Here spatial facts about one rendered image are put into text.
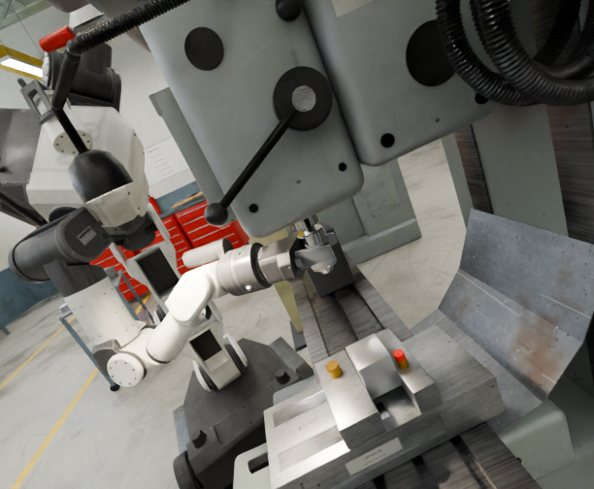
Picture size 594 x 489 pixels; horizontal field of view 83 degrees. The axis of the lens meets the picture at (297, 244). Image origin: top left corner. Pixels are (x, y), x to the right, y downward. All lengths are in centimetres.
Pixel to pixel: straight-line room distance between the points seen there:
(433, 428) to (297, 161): 42
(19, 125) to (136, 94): 910
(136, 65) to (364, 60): 974
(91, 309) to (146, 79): 936
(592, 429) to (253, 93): 80
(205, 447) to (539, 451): 98
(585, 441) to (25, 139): 124
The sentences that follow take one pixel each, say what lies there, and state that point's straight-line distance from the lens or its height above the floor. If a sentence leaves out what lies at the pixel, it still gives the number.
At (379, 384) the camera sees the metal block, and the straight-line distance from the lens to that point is 55.
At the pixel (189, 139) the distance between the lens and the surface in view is 53.
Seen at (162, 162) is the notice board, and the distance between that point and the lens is 986.
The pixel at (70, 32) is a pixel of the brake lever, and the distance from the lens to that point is 71.
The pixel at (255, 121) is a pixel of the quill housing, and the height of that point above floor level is 146.
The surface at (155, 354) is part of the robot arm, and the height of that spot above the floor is 114.
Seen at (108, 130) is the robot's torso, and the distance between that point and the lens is 91.
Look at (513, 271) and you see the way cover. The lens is 76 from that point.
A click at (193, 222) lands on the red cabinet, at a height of 77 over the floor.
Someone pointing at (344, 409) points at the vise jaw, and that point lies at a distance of 53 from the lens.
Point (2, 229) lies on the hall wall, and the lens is 1189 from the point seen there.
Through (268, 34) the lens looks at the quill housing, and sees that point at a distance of 46.
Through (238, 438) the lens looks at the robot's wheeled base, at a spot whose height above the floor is 58.
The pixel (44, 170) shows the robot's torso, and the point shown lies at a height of 156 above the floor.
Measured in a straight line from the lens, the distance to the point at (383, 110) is 46.
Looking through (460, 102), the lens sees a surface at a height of 137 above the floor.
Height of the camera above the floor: 143
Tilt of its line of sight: 18 degrees down
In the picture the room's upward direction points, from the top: 25 degrees counter-clockwise
